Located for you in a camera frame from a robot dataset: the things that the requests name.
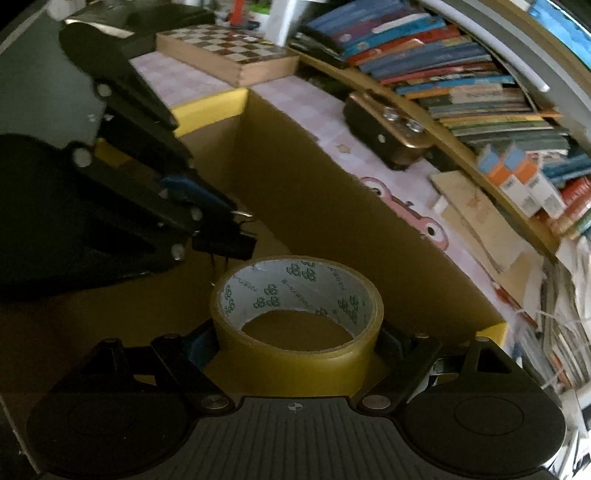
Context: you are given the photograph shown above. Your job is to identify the long row of books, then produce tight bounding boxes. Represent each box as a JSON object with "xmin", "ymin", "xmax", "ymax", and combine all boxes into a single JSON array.
[{"xmin": 286, "ymin": 0, "xmax": 591, "ymax": 241}]

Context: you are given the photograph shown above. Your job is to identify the yellow cardboard box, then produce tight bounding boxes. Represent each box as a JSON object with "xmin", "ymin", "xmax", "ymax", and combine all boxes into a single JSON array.
[{"xmin": 0, "ymin": 87, "xmax": 509, "ymax": 416}]

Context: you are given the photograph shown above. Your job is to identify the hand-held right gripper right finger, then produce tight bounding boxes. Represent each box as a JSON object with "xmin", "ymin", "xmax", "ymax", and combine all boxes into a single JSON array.
[{"xmin": 358, "ymin": 323, "xmax": 522, "ymax": 413}]

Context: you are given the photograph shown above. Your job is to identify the stack of papers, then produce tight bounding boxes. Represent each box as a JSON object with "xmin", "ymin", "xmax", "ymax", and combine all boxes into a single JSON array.
[{"xmin": 431, "ymin": 171, "xmax": 591, "ymax": 398}]

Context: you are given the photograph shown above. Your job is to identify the clear packing tape roll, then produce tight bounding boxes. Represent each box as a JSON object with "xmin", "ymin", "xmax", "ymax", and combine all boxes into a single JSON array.
[{"xmin": 210, "ymin": 255, "xmax": 385, "ymax": 397}]

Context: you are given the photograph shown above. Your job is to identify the orange white small carton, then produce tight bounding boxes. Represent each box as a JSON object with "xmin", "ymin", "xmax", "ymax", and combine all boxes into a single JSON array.
[
  {"xmin": 477, "ymin": 144, "xmax": 539, "ymax": 219},
  {"xmin": 503, "ymin": 142, "xmax": 567, "ymax": 220}
]

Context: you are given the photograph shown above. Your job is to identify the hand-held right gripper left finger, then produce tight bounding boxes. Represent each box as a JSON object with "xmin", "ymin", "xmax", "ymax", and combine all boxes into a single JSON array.
[{"xmin": 74, "ymin": 320, "xmax": 234, "ymax": 414}]

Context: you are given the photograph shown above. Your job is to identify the white frame wooden bookshelf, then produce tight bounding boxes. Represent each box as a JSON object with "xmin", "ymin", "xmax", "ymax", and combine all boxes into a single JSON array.
[{"xmin": 277, "ymin": 0, "xmax": 591, "ymax": 259}]

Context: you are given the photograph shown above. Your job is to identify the wooden chessboard box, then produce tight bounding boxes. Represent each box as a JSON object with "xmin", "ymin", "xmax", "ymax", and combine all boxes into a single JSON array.
[{"xmin": 156, "ymin": 24, "xmax": 301, "ymax": 88}]

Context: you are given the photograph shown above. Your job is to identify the brown case with metal clasps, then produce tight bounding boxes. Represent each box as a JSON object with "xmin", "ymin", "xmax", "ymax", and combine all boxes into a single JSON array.
[{"xmin": 344, "ymin": 91, "xmax": 437, "ymax": 171}]

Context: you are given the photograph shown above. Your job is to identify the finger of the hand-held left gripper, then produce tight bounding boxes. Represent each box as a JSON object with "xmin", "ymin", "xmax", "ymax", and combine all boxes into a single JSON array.
[
  {"xmin": 59, "ymin": 22, "xmax": 237, "ymax": 216},
  {"xmin": 69, "ymin": 144, "xmax": 205, "ymax": 265}
]

